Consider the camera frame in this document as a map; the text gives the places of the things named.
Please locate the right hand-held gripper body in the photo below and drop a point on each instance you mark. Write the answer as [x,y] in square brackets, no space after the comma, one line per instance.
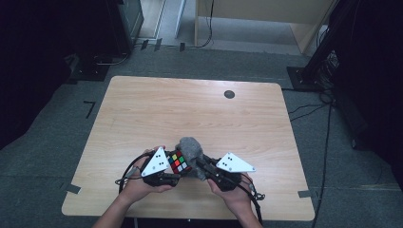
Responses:
[233,164]

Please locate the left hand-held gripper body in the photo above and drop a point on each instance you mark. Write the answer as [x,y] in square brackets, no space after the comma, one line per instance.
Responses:
[155,163]

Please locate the multicoloured puzzle cube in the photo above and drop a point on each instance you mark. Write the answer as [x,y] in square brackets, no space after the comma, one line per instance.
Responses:
[178,162]

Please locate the grey knitted cloth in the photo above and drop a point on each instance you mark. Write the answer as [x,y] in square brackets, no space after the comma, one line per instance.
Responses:
[190,148]

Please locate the person's left hand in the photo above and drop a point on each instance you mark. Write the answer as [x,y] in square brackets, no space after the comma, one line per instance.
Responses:
[136,188]

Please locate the person's right hand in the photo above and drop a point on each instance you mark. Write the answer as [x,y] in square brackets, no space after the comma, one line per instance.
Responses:
[236,199]

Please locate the dark round table cap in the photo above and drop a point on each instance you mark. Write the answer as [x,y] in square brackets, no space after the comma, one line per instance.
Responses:
[229,94]

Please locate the grey tape piece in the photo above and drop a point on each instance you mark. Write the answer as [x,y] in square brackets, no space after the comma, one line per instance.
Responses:
[72,188]
[304,193]

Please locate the black flat stand base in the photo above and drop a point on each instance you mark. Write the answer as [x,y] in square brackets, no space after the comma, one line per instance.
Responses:
[90,71]

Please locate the dark tape strip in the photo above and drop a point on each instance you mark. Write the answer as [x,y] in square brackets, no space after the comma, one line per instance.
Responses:
[144,44]
[158,44]
[182,47]

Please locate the black metal stand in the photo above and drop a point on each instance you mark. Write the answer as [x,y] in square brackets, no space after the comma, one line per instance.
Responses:
[320,53]

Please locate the black cabinet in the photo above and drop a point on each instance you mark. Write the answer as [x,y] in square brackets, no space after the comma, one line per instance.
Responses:
[125,25]

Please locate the light wooden desk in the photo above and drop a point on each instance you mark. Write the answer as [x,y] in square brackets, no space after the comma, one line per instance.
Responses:
[269,9]

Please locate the dark curtain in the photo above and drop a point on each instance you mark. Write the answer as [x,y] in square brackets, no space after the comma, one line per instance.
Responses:
[377,79]
[28,63]

